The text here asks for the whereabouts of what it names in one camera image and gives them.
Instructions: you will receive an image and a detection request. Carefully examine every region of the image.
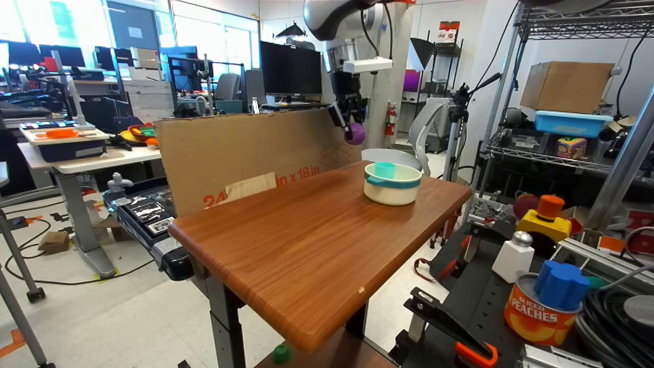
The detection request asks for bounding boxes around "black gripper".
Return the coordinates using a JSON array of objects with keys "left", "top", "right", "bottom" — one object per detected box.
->
[{"left": 329, "top": 72, "right": 369, "bottom": 130}]

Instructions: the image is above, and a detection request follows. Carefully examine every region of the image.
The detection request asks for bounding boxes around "purple plush toy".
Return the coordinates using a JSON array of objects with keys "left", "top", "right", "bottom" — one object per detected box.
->
[{"left": 346, "top": 123, "right": 367, "bottom": 145}]

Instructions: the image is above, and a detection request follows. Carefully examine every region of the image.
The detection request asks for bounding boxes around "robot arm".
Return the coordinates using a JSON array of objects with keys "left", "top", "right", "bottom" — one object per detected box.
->
[{"left": 302, "top": 0, "right": 392, "bottom": 144}]

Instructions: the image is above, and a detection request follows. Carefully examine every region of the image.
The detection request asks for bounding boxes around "colourful cube toy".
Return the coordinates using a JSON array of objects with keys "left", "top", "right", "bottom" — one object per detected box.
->
[{"left": 556, "top": 138, "right": 586, "bottom": 160}]

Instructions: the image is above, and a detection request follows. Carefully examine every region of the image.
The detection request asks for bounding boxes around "yellow orange toy block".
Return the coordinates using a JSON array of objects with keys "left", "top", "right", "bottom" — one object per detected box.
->
[{"left": 517, "top": 194, "right": 573, "bottom": 244}]

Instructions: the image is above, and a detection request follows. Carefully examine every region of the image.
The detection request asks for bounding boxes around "red fire extinguisher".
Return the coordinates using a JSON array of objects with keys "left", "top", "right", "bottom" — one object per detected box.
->
[{"left": 385, "top": 103, "right": 396, "bottom": 138}]

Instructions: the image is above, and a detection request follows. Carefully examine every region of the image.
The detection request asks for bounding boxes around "black computer monitor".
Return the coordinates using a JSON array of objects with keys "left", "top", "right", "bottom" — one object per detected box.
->
[{"left": 260, "top": 40, "right": 321, "bottom": 99}]

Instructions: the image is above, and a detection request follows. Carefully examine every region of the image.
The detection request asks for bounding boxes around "grey office chair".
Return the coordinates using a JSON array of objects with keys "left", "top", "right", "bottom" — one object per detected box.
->
[{"left": 392, "top": 99, "right": 451, "bottom": 173}]

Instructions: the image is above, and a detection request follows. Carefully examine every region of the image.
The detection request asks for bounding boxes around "white teal-rimmed bowl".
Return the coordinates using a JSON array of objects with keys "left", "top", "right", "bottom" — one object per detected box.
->
[{"left": 365, "top": 161, "right": 423, "bottom": 206}]

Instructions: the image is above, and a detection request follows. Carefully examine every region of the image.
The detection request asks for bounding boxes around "large cardboard sheet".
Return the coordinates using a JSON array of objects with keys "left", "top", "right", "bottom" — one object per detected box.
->
[{"left": 156, "top": 110, "right": 362, "bottom": 214}]

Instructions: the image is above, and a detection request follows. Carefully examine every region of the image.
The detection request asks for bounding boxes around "blue plastic bin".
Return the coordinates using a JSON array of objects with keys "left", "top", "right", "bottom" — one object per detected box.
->
[{"left": 536, "top": 110, "right": 612, "bottom": 140}]

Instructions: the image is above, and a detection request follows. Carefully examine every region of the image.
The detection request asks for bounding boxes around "brown cardboard box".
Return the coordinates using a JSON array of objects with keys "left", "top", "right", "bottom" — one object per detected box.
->
[{"left": 522, "top": 62, "right": 613, "bottom": 115}]

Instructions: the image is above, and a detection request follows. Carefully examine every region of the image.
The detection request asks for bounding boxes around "orange black clamp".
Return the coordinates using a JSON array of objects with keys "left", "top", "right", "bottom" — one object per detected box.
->
[{"left": 405, "top": 286, "right": 498, "bottom": 368}]

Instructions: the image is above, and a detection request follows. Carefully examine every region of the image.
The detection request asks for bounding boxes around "white salt shaker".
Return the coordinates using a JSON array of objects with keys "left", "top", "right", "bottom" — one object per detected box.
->
[{"left": 492, "top": 232, "right": 536, "bottom": 285}]

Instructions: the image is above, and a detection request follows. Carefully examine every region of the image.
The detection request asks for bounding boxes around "green ball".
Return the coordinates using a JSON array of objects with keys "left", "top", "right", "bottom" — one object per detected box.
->
[{"left": 272, "top": 345, "right": 292, "bottom": 363}]

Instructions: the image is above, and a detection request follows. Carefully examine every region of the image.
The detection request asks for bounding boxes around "orange peaches can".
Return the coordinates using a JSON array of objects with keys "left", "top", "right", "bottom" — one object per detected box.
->
[{"left": 504, "top": 274, "right": 578, "bottom": 347}]

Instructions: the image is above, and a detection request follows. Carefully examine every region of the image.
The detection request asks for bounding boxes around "blue plastic block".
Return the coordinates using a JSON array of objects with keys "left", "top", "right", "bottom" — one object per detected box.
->
[{"left": 536, "top": 262, "right": 590, "bottom": 311}]

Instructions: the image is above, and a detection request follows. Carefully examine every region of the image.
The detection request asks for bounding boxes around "white side desk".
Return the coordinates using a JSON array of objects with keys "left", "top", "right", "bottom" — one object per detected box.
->
[{"left": 17, "top": 140, "right": 163, "bottom": 280}]

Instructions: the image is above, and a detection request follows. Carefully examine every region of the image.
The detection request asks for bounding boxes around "tray with orange plate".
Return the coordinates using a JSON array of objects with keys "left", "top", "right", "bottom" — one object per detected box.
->
[{"left": 21, "top": 123, "right": 109, "bottom": 161}]

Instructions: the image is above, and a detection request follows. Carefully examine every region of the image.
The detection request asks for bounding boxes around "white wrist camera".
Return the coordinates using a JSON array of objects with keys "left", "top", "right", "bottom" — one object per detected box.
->
[{"left": 341, "top": 58, "right": 392, "bottom": 73}]

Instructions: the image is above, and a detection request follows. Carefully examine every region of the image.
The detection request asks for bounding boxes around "camera tripod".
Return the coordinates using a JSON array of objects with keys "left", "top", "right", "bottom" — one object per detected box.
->
[{"left": 443, "top": 73, "right": 501, "bottom": 183}]

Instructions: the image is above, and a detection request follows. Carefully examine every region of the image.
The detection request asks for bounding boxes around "metal wire shelf rack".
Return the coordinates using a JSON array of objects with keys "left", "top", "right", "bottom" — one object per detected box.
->
[{"left": 477, "top": 0, "right": 654, "bottom": 206}]

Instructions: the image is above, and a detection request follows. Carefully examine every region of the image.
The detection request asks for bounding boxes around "black coiled cable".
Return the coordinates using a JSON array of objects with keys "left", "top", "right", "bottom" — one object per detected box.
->
[{"left": 575, "top": 289, "right": 654, "bottom": 368}]

